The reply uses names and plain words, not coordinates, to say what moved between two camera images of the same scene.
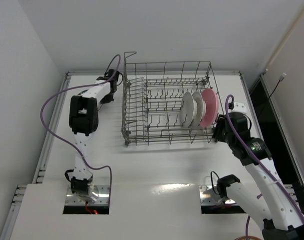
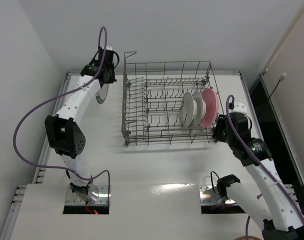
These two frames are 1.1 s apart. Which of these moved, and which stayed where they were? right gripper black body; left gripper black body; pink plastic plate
Moved: left gripper black body
Stayed: right gripper black body; pink plastic plate
